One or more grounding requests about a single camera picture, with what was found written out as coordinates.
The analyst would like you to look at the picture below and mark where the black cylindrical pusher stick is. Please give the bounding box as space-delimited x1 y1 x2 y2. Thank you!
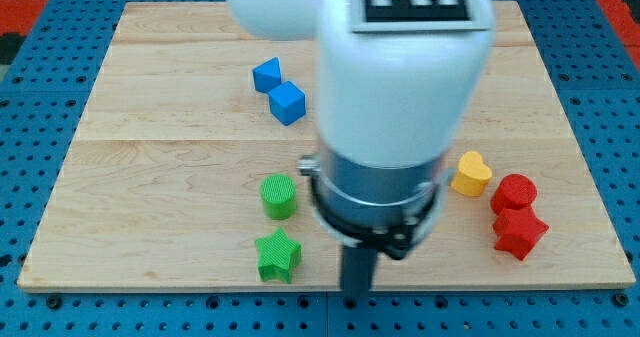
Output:
340 246 378 297

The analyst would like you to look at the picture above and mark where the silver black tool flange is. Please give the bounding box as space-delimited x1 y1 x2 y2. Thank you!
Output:
298 145 453 260

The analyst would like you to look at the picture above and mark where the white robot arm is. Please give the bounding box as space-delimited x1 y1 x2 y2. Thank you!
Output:
225 0 496 298

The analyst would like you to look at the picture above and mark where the green cylinder block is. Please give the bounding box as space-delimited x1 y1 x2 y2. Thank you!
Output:
259 174 297 220

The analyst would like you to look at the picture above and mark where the green star block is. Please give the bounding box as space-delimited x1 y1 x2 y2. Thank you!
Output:
254 228 302 284

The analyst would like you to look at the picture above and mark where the yellow heart block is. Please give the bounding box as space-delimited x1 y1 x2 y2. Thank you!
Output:
450 150 493 197

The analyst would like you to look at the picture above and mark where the blue cube block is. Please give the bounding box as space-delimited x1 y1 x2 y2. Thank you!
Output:
268 81 306 126

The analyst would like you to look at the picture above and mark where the red cylinder block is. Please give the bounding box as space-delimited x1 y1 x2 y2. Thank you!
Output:
490 174 538 214

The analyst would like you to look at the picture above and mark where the blue triangular prism block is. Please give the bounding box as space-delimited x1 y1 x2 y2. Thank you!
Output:
252 57 282 93

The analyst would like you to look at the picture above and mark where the red star block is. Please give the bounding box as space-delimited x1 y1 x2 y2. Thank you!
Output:
493 206 549 261

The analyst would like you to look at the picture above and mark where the light wooden board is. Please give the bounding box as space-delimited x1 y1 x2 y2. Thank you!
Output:
18 1 636 293

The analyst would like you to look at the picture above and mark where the black white fiducial marker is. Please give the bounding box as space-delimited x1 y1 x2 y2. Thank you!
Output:
350 0 494 33

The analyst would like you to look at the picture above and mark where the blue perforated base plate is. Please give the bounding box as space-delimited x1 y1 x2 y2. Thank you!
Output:
1 0 639 336

